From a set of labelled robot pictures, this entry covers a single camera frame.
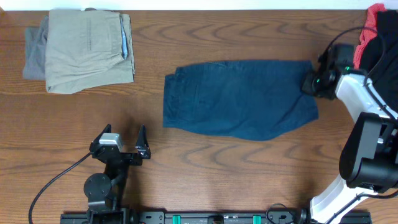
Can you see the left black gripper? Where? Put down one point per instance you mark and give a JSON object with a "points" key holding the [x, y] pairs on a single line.
{"points": [[142, 149]]}

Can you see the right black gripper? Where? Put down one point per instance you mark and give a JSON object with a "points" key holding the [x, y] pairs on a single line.
{"points": [[308, 85]]}

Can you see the dark blue shorts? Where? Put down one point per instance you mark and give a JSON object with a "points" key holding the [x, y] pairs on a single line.
{"points": [[254, 100]]}

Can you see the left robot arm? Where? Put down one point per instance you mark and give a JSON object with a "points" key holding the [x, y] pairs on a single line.
{"points": [[105, 190]]}

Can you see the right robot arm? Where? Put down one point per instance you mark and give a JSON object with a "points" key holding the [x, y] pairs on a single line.
{"points": [[368, 161]]}

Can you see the black garment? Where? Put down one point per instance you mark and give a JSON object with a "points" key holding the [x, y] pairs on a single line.
{"points": [[380, 58]]}

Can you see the red garment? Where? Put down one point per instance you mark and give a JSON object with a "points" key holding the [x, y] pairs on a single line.
{"points": [[367, 35]]}

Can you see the folded khaki shorts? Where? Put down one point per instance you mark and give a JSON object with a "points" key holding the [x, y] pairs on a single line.
{"points": [[86, 49]]}

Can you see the folded grey garment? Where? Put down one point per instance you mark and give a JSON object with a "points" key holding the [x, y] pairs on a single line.
{"points": [[35, 45]]}

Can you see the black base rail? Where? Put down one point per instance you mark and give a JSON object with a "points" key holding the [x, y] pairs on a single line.
{"points": [[184, 218]]}

